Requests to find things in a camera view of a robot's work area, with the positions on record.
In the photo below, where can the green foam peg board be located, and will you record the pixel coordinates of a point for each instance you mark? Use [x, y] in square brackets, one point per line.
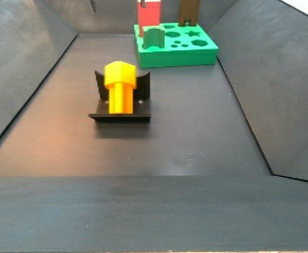
[186, 47]

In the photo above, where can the green arch peg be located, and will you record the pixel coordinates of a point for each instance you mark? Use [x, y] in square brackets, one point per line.
[153, 37]

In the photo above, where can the yellow three prong object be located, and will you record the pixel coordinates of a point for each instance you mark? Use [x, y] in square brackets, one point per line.
[119, 82]

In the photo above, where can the red rectangular block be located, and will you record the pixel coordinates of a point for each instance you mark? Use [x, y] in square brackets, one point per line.
[148, 13]

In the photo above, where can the black curved fixture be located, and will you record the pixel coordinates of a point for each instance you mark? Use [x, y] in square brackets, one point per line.
[141, 113]

